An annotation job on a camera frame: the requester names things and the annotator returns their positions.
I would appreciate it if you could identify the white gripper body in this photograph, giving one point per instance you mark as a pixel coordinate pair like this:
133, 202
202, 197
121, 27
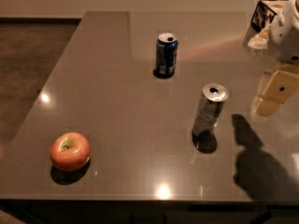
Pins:
286, 39

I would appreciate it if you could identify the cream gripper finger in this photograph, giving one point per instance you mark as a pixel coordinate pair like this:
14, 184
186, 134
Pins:
275, 91

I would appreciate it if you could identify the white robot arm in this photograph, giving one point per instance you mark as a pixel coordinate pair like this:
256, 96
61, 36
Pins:
277, 24

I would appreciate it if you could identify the silver redbull can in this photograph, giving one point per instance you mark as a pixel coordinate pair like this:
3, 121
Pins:
211, 104

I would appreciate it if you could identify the blue soda can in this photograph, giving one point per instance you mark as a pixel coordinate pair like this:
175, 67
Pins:
166, 55

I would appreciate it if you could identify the white snack bag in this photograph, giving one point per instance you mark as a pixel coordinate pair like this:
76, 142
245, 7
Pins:
260, 41

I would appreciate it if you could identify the red apple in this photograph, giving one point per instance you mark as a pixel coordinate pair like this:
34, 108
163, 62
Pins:
70, 152

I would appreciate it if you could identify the black wire basket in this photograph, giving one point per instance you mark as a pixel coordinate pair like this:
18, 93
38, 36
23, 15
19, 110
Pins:
265, 12

